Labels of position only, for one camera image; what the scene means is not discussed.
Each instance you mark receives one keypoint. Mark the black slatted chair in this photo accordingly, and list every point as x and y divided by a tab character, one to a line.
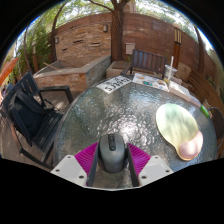
50	128

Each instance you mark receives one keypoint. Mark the clear plastic cup with straw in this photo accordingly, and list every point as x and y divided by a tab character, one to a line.
169	73

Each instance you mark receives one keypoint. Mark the dark wooden chair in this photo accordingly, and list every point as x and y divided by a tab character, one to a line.
146	60

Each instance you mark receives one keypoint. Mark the white license plate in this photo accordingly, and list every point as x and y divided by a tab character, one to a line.
114	84

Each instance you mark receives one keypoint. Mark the grey wall box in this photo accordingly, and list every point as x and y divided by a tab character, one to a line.
130	48

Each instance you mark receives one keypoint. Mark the stone raised bed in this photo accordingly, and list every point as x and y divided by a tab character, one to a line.
66	78

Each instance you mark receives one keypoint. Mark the white book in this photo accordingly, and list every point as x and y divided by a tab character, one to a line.
180	90

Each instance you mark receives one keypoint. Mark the small green object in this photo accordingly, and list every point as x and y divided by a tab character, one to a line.
205	110

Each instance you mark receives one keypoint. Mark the thick tree trunk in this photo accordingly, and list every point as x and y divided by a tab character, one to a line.
117	33

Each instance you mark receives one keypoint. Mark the dark wall lamp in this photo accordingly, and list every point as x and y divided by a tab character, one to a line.
105	28
56	40

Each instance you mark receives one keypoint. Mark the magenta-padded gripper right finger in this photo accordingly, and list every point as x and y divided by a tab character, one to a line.
155	168

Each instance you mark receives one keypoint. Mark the colourful printed sheet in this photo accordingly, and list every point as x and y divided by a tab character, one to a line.
150	81

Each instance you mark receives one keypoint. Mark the black bag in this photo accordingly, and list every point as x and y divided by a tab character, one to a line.
28	115

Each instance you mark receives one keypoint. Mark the thin blue-edged book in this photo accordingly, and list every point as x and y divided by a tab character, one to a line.
196	100

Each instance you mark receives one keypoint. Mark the grey computer mouse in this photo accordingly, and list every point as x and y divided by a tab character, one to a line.
113	155

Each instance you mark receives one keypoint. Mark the wooden lamp post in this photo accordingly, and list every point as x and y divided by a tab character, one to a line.
177	50

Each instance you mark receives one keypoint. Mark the pale green mouse pad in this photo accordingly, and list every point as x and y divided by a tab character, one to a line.
176	128

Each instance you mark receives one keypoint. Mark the dark wicker chair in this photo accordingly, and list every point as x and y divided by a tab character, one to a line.
218	128

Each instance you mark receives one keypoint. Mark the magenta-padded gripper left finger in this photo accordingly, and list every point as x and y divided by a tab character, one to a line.
70	168

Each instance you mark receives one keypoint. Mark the slim tree trunk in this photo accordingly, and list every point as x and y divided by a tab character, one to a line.
200	50

